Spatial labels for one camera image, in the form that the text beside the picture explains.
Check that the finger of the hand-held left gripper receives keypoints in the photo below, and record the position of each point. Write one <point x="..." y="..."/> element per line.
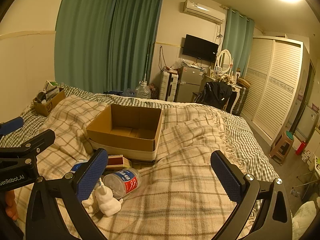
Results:
<point x="11" y="125"/>
<point x="37" y="140"/>

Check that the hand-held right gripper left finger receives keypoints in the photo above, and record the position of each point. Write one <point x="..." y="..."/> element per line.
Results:
<point x="91" y="177"/>

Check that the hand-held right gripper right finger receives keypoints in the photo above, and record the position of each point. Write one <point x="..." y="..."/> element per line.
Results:
<point x="226" y="177"/>

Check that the small white figurine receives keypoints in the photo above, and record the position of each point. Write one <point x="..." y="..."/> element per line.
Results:
<point x="88" y="203"/>

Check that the red matchbox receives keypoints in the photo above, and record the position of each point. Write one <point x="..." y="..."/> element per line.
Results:
<point x="116" y="160"/>

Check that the white animal figurine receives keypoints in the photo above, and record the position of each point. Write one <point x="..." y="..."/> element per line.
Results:
<point x="107" y="203"/>

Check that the clear plastic jar red label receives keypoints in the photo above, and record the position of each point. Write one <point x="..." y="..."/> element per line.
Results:
<point x="125" y="181"/>

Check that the large cardboard box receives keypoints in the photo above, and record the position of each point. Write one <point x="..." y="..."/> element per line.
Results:
<point x="120" y="142"/>

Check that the person's left hand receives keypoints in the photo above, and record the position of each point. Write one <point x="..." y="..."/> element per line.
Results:
<point x="11" y="205"/>

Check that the small cardboard box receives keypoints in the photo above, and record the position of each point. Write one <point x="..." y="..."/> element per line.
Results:
<point x="47" y="106"/>

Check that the black round container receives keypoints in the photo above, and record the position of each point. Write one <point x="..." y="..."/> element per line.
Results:
<point x="41" y="96"/>

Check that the green checked bed sheet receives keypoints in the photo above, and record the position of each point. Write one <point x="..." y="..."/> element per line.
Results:
<point x="250" y="142"/>

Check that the beige plaid blanket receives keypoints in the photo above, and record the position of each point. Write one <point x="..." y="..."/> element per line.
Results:
<point x="175" y="192"/>

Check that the green white carton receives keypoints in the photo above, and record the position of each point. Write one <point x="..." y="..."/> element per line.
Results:
<point x="52" y="84"/>

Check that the brown plastic stool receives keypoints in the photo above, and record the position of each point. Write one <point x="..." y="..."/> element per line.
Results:
<point x="281" y="147"/>

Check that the red fire extinguisher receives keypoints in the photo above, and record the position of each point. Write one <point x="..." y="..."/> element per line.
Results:
<point x="300" y="148"/>

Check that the white dressing table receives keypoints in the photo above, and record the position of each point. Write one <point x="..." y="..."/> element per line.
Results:
<point x="236" y="97"/>

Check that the brown suitcase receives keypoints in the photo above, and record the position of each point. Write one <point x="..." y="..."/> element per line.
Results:
<point x="243" y="97"/>

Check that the black jacket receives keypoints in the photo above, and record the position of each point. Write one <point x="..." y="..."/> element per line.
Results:
<point x="216" y="93"/>

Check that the white cloth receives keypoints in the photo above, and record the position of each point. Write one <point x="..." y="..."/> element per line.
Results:
<point x="303" y="220"/>

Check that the white appliance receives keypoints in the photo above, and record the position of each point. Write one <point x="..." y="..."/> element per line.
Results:
<point x="307" y="122"/>

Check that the blond fluffy item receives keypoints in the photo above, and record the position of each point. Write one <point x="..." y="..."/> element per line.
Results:
<point x="225" y="79"/>

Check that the grey small fridge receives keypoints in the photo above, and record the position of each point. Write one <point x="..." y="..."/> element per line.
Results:
<point x="188" y="85"/>

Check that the clear water jug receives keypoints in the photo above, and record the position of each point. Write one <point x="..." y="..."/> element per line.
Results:
<point x="143" y="91"/>

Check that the white louvred wardrobe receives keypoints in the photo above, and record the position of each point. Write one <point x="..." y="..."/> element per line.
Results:
<point x="277" y="87"/>

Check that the patterned bag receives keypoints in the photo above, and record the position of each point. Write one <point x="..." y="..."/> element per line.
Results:
<point x="153" y="91"/>

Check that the white ribbed suitcase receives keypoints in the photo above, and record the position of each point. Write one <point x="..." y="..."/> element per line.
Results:
<point x="168" y="86"/>

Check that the wide green curtain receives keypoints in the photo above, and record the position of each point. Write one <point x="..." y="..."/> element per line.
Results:
<point x="82" y="37"/>

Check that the white oval mirror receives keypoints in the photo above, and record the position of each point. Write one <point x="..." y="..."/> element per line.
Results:
<point x="224" y="60"/>

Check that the white pole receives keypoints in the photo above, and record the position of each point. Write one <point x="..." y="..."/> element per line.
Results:
<point x="147" y="62"/>

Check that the narrow green curtain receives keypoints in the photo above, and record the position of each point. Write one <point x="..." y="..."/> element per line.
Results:
<point x="237" y="45"/>

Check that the white air conditioner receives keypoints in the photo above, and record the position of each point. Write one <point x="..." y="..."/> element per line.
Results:
<point x="202" y="11"/>

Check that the black wall television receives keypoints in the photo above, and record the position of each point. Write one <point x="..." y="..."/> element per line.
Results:
<point x="200" y="48"/>

